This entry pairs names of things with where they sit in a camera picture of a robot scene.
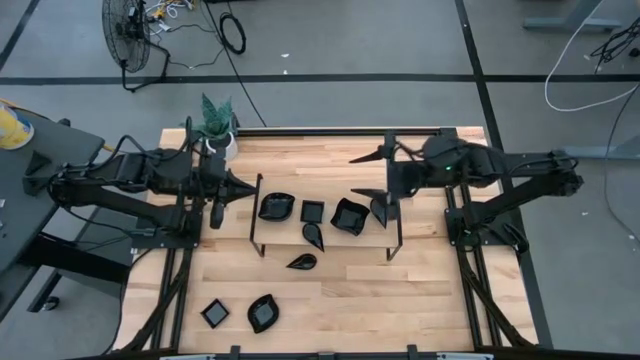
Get black coiled floor cable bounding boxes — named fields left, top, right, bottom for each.
left=218, top=11, right=248, bottom=56

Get black floor fan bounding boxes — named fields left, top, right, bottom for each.
left=101, top=0, right=172, bottom=95

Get black desk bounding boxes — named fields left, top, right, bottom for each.
left=0, top=107, right=136, bottom=321

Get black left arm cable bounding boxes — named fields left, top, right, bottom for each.
left=99, top=115, right=195, bottom=162

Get black cable bundle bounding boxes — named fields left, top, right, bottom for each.
left=589, top=17, right=640, bottom=64

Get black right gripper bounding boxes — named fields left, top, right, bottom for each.
left=348, top=130, right=431, bottom=221

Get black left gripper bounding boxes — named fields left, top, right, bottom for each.
left=202, top=154, right=258, bottom=206

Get wooden riser shelf black legs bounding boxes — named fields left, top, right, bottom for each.
left=248, top=173, right=404, bottom=261

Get black triangular part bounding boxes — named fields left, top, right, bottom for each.
left=21, top=174, right=51, bottom=197
left=24, top=149, right=53, bottom=176

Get small black teardrop plate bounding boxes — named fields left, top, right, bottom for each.
left=302, top=223, right=326, bottom=253
left=285, top=252, right=319, bottom=272
left=370, top=198, right=389, bottom=229

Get white floor cable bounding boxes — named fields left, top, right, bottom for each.
left=543, top=0, right=640, bottom=113

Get black aluminium rig frame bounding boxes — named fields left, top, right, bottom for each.
left=119, top=127, right=539, bottom=360

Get snake plant in white pot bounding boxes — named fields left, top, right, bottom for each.
left=182, top=92, right=240, bottom=161

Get black wavy square bowl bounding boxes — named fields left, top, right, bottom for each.
left=329, top=197, right=371, bottom=236

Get white wipes canister yellow label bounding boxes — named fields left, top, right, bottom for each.
left=0, top=102, right=35, bottom=151

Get small black square plate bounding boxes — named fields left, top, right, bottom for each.
left=300, top=199, right=325, bottom=224
left=200, top=298, right=231, bottom=330

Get wooden desk grey legs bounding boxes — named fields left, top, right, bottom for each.
left=522, top=0, right=640, bottom=161

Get black leaf shaped plate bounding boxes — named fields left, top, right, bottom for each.
left=246, top=293, right=281, bottom=335
left=257, top=192, right=296, bottom=222

